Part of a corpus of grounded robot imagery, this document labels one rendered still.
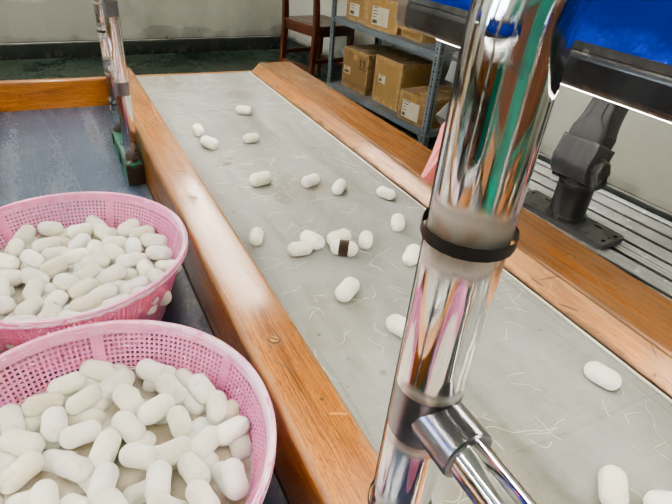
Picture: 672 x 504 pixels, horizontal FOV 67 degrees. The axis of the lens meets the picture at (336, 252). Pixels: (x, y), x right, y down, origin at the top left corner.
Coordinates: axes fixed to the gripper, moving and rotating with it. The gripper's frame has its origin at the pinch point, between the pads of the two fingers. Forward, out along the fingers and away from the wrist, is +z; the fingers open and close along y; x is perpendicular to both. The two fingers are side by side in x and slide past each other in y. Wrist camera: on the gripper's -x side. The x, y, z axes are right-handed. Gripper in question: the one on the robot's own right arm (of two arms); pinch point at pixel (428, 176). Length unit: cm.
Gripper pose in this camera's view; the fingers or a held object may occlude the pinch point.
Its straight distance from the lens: 70.4
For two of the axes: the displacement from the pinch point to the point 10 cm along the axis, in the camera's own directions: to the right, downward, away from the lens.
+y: 4.6, 5.1, -7.3
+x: 5.0, 5.3, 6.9
